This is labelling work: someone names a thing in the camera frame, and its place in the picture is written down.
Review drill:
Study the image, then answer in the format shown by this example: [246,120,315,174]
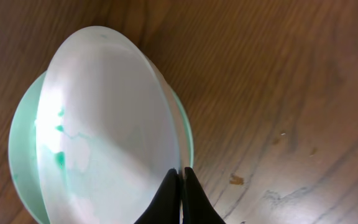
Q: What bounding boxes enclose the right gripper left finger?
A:
[135,169,180,224]

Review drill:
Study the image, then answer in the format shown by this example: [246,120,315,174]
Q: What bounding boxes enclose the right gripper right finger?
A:
[181,167,225,224]

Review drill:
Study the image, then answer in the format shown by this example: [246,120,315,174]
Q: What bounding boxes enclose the white plate with green stain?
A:
[36,26,194,223]

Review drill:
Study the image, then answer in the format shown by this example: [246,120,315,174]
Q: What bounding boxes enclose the mint plate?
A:
[8,72,194,223]

